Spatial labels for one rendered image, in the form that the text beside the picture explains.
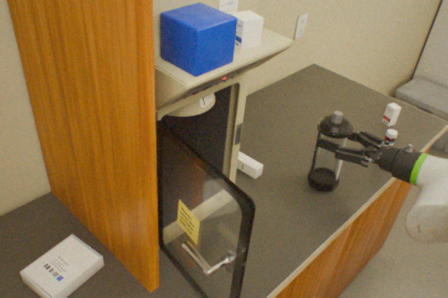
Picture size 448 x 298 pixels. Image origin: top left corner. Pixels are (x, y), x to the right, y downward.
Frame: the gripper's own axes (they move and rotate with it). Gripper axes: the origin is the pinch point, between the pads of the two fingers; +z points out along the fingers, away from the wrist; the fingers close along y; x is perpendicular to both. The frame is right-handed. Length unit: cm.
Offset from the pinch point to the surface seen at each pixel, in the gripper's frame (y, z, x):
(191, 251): 67, -8, -7
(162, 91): 60, 4, -35
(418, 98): -208, 45, 74
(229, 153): 29.4, 17.1, -1.5
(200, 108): 43, 13, -23
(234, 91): 29.9, 13.8, -22.3
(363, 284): -54, 1, 114
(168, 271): 61, 10, 17
